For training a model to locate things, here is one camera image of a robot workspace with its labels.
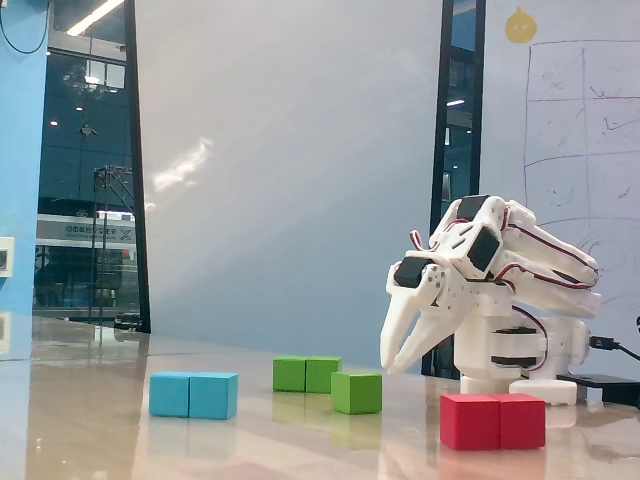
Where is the black window frame post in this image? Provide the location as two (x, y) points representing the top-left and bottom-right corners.
(123, 0), (153, 334)
(469, 0), (487, 199)
(421, 0), (455, 377)

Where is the small green cube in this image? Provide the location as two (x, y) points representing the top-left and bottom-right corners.
(330, 371), (384, 416)

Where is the whiteboard with marker sketches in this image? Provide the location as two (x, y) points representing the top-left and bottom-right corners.
(479, 0), (640, 401)

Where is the long green block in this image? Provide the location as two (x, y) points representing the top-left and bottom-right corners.
(272, 355), (344, 394)

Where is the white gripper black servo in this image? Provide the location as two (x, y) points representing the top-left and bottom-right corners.
(380, 252), (477, 376)

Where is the metal lattice tower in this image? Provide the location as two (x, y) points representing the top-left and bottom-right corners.
(91, 163), (137, 322)

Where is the long red block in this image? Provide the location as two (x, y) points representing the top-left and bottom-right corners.
(439, 392), (547, 451)

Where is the black hanging cable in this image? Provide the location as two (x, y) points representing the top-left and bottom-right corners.
(0, 0), (54, 54)

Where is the yellow round sticker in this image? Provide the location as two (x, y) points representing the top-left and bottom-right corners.
(504, 5), (539, 45)

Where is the black plug cable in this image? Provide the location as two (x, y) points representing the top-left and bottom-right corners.
(589, 336), (640, 362)

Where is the long blue block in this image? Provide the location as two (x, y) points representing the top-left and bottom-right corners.
(148, 371), (239, 420)

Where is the white wall socket panel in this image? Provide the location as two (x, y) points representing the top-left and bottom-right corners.
(0, 236), (16, 279)

